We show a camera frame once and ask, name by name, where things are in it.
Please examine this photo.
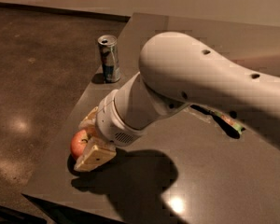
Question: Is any silver green drink can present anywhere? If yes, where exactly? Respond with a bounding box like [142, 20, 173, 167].
[97, 35, 120, 83]

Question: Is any red apple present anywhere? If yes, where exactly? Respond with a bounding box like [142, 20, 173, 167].
[70, 129, 90, 160]

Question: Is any green rice chip bag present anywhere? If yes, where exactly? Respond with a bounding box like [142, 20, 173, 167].
[189, 104, 245, 135]

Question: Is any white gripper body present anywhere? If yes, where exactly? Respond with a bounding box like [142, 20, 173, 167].
[95, 90, 145, 147]

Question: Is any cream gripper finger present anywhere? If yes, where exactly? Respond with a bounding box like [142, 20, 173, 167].
[74, 137, 117, 172]
[78, 106, 98, 130]

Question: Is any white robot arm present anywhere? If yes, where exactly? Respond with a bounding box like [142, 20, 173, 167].
[73, 32, 280, 172]

